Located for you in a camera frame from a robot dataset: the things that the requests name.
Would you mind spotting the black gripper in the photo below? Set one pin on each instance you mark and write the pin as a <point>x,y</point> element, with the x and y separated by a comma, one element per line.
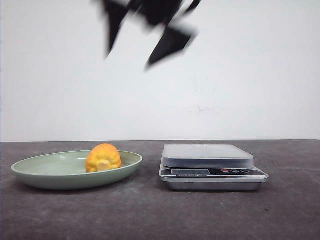
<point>175,39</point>

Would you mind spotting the silver digital kitchen scale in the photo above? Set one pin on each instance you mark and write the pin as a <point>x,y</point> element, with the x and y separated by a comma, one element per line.
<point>209,167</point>

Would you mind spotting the green oval plate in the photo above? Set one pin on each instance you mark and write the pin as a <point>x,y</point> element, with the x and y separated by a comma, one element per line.
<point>66,171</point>

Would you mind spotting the yellow toy corn cob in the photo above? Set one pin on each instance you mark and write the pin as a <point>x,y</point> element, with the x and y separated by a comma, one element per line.
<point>103,157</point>

